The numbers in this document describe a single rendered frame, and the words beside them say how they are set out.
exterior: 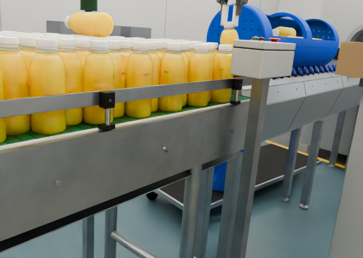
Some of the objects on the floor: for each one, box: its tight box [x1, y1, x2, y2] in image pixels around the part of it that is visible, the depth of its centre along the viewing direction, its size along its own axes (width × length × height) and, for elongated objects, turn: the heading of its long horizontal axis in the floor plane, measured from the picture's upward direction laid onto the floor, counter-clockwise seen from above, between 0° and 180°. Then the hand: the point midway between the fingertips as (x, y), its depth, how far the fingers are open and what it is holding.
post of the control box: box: [230, 78, 270, 258], centre depth 117 cm, size 4×4×100 cm
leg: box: [328, 110, 347, 168], centre depth 308 cm, size 6×6×63 cm
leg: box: [193, 167, 214, 258], centre depth 164 cm, size 6×6×63 cm
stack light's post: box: [83, 215, 95, 258], centre depth 143 cm, size 4×4×110 cm
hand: (230, 15), depth 118 cm, fingers closed on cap, 4 cm apart
